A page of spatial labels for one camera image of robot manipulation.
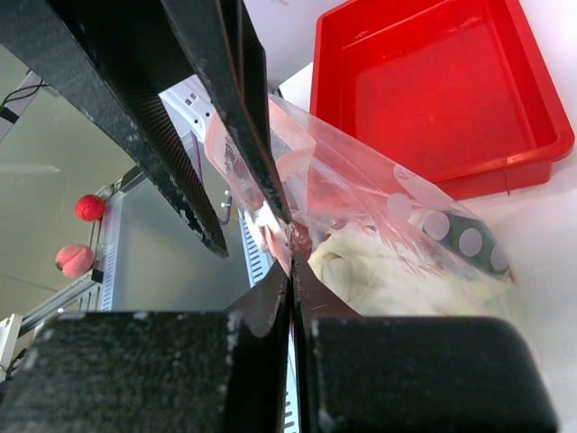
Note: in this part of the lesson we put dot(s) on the slotted cable duct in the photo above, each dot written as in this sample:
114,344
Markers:
111,228

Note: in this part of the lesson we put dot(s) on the red toy ball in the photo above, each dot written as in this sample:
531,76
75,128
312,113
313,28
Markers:
90,208

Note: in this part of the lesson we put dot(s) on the green avocado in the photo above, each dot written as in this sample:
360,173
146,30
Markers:
471,240

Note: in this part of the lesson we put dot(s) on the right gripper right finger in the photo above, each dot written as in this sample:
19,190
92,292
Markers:
410,374

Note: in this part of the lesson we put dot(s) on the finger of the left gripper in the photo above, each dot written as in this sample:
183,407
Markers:
111,60
221,44

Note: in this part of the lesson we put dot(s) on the red toy lobster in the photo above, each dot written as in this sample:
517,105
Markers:
320,202

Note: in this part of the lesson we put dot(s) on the pink toy peach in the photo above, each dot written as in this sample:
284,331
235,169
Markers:
74,260

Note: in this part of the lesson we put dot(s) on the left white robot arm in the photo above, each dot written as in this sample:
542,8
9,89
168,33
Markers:
194,108

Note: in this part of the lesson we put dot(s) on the clear zip top bag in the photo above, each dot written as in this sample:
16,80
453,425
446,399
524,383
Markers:
396,203

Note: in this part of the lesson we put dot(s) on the red plastic tray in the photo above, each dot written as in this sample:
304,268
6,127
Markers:
456,91

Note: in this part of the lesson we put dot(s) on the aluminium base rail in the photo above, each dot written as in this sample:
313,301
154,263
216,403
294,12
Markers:
81,295

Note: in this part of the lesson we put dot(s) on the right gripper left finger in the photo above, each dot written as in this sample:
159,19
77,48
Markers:
144,371

